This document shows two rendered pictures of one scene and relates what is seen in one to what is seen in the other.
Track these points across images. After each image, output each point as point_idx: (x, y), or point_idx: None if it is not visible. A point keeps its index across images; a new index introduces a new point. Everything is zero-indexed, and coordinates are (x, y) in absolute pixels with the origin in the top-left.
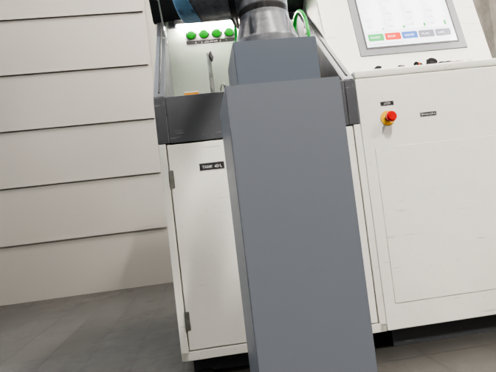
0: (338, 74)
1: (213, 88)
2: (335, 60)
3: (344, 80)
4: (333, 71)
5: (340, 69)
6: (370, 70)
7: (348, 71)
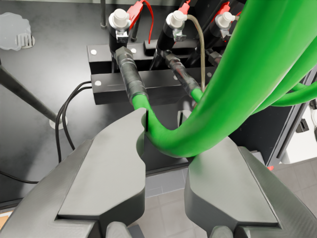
0: (271, 147)
1: (32, 100)
2: (299, 111)
3: (267, 166)
4: (275, 122)
5: (285, 138)
6: (308, 158)
7: (287, 146)
